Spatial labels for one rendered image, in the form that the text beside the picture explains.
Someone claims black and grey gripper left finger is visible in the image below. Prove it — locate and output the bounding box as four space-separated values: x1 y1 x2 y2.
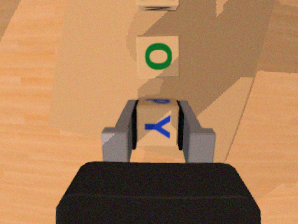
101 100 138 162

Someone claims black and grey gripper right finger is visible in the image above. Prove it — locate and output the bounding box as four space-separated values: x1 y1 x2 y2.
176 100 216 163

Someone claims tan letter block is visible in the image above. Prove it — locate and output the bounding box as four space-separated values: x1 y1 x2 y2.
136 0 180 11
136 97 179 146
136 34 180 79

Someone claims tan flat mat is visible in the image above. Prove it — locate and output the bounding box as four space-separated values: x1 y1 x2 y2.
48 0 275 163

